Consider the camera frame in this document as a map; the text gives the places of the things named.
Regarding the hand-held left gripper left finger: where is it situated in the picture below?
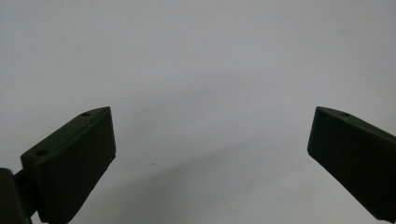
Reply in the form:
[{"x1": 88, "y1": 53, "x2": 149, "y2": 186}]
[{"x1": 20, "y1": 106, "x2": 117, "y2": 224}]

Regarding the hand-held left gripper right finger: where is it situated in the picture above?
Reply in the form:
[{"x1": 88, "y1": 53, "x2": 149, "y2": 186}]
[{"x1": 307, "y1": 106, "x2": 396, "y2": 224}]

